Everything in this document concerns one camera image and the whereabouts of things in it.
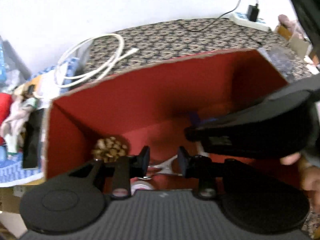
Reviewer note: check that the pile of clothes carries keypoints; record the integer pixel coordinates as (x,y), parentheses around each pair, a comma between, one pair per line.
(10,170)

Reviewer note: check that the person's right hand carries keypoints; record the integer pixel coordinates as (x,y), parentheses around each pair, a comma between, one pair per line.
(311,177)

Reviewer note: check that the pink plush toy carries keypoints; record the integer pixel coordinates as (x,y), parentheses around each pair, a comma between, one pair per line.
(286,21)

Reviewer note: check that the red plush toy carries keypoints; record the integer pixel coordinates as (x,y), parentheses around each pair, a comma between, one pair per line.
(5,107)

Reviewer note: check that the brown pine cone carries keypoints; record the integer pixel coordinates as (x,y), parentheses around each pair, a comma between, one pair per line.
(110,148)

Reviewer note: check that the dark blurred object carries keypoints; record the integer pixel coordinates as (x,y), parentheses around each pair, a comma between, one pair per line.
(306,7)

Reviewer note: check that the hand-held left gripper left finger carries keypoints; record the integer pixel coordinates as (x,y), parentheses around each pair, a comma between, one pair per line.
(144,161)

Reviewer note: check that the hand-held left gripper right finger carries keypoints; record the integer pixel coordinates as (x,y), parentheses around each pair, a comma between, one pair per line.
(183,162)

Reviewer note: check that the white power strip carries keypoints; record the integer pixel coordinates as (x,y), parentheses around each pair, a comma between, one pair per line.
(240,20)

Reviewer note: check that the black flat tablet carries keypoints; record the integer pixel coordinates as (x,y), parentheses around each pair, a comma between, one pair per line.
(32,142)

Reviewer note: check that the black charger plug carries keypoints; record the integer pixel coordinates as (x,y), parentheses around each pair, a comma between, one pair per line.
(253,12)

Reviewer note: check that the silver metal clip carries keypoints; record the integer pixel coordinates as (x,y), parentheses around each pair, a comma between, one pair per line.
(162,166)

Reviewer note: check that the clear plastic container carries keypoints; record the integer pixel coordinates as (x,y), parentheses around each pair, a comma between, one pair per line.
(281,61)

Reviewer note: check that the white cloth pile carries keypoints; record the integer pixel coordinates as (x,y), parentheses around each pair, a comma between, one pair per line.
(17,120)

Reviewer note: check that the small brown paper box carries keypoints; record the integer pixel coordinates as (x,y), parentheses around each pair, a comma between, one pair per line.
(297,42)

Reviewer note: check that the red cardboard box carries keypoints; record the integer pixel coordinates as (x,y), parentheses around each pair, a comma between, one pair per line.
(125,100)

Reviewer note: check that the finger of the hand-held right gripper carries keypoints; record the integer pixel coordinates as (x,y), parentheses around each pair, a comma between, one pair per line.
(220,132)

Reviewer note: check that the clear tape roll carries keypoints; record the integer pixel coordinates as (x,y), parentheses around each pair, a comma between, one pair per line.
(141,186)

